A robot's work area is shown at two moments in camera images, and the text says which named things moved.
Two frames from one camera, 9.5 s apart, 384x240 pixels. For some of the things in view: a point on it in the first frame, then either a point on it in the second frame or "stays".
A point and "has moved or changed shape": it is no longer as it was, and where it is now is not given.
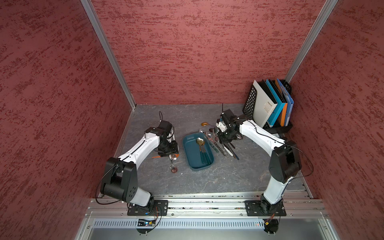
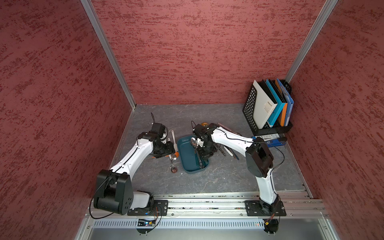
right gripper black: [222, 140] → [205, 155]
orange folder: [285, 106] stays
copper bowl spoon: [174, 169] stays
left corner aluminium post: [91, 13] stays
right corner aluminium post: [310, 40] stays
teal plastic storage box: [193, 152] has moved or changed shape
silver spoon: [202, 131] has moved or changed shape
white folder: [264, 105] stays
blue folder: [290, 105] stays
